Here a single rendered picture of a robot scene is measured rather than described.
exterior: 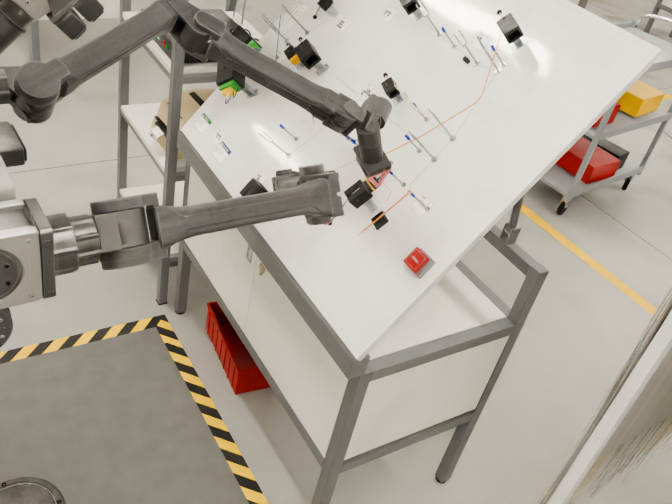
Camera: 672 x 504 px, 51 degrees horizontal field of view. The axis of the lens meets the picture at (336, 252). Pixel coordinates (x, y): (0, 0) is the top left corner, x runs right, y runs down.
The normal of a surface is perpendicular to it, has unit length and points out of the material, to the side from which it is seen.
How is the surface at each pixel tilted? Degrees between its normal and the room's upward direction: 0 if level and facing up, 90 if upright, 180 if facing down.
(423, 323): 0
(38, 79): 34
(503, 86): 50
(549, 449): 0
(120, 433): 0
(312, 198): 56
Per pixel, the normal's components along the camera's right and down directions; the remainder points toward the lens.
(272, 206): 0.51, 0.05
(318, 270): -0.52, -0.36
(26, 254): 0.54, 0.58
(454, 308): 0.19, -0.79
